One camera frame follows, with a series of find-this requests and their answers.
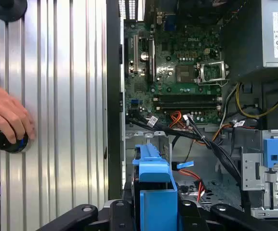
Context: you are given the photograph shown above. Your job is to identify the person's left hand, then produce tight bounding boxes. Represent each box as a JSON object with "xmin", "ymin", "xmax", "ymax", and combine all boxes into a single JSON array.
[{"xmin": 0, "ymin": 83, "xmax": 36, "ymax": 145}]

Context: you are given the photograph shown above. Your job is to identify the CPU socket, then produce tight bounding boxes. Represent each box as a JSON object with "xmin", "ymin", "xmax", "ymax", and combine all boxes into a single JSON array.
[{"xmin": 176, "ymin": 64, "xmax": 198, "ymax": 84}]

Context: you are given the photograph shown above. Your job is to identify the white expansion slot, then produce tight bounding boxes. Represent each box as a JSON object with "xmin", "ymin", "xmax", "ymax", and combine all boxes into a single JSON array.
[{"xmin": 133, "ymin": 35, "xmax": 140, "ymax": 74}]

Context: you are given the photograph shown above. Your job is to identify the wire locking lever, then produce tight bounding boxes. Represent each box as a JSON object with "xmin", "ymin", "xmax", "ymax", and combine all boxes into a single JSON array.
[{"xmin": 198, "ymin": 79, "xmax": 229, "ymax": 87}]

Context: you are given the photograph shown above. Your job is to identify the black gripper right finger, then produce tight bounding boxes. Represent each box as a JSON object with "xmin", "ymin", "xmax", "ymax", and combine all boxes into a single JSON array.
[{"xmin": 177, "ymin": 199, "xmax": 278, "ymax": 231}]

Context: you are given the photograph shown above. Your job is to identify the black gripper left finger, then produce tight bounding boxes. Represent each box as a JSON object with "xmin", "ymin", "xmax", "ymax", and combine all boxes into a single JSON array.
[{"xmin": 36, "ymin": 200, "xmax": 134, "ymax": 231}]

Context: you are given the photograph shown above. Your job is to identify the green motherboard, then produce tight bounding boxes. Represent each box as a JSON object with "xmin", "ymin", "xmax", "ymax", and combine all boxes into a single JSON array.
[{"xmin": 123, "ymin": 21, "xmax": 226, "ymax": 126}]

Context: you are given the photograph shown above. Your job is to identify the yellow wire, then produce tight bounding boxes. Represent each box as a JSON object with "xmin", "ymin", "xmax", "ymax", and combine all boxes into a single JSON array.
[{"xmin": 235, "ymin": 83, "xmax": 278, "ymax": 119}]

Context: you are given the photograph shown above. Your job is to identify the orange red wire bundle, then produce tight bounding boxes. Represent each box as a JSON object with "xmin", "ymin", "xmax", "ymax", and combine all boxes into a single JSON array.
[{"xmin": 169, "ymin": 111, "xmax": 190, "ymax": 130}]

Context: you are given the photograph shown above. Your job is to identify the metal optical drive cage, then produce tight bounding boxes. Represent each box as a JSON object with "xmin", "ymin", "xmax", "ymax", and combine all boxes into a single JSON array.
[{"xmin": 241, "ymin": 129, "xmax": 278, "ymax": 218}]

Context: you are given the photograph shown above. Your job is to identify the grey power supply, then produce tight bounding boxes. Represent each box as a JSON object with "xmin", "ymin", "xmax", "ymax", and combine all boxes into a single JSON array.
[{"xmin": 261, "ymin": 0, "xmax": 278, "ymax": 69}]

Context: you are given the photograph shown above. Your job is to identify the round black tool blue ring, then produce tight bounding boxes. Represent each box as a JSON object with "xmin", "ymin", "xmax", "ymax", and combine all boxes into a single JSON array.
[{"xmin": 0, "ymin": 129, "xmax": 29, "ymax": 154}]

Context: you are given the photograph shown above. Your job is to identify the black PC case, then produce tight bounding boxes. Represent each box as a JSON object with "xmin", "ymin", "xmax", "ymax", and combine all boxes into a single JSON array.
[{"xmin": 106, "ymin": 0, "xmax": 278, "ymax": 231}]

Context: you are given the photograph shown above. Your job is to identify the black round knob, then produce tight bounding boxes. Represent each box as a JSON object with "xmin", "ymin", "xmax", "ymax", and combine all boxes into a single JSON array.
[{"xmin": 0, "ymin": 0, "xmax": 28, "ymax": 22}]

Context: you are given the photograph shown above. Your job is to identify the black wire bundle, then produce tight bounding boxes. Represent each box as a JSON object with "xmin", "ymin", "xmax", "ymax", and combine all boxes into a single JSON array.
[{"xmin": 128, "ymin": 116, "xmax": 252, "ymax": 212}]

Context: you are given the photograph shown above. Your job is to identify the metal disk bay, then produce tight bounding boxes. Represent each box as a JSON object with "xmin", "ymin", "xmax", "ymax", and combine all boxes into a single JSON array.
[{"xmin": 125, "ymin": 131, "xmax": 173, "ymax": 169}]

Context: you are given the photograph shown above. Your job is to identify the red wire with blue connector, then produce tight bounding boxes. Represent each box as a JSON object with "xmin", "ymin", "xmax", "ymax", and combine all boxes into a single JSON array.
[{"xmin": 172, "ymin": 160, "xmax": 206, "ymax": 203}]

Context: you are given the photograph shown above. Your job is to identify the metal socket cover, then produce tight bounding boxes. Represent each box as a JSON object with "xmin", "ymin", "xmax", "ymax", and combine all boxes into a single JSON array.
[{"xmin": 198, "ymin": 61, "xmax": 226, "ymax": 84}]

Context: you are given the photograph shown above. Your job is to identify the black RAM slot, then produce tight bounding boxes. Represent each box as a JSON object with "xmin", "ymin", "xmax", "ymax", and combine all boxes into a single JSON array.
[
  {"xmin": 153, "ymin": 93, "xmax": 223, "ymax": 103},
  {"xmin": 153, "ymin": 103, "xmax": 223, "ymax": 112}
]

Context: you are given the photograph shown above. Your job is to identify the blue plastic drive latch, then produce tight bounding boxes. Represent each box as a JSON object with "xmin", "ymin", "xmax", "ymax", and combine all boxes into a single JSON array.
[{"xmin": 263, "ymin": 137, "xmax": 278, "ymax": 169}]

